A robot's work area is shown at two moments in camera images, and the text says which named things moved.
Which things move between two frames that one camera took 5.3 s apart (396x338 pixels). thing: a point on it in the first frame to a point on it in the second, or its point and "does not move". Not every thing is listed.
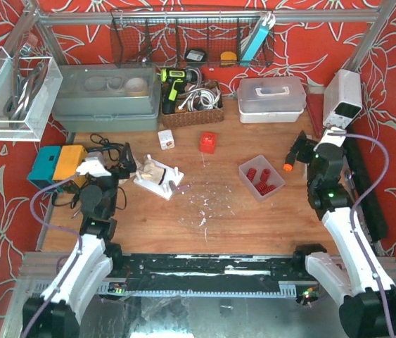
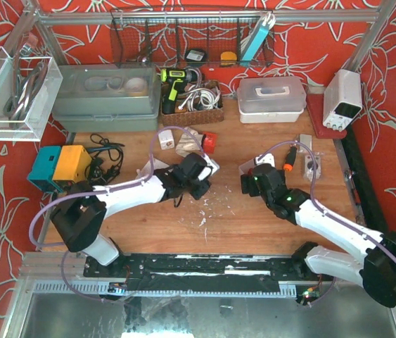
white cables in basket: x=200 y=98 does not move
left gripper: x=120 y=167 to x=200 y=188
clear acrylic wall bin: x=15 y=96 does not move
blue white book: x=266 y=20 does not move
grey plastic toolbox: x=107 y=97 does not move
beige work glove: x=148 y=170 to x=187 y=144
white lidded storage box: x=271 y=99 does not move
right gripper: x=305 y=148 to x=250 y=184
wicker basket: x=193 y=117 does not move
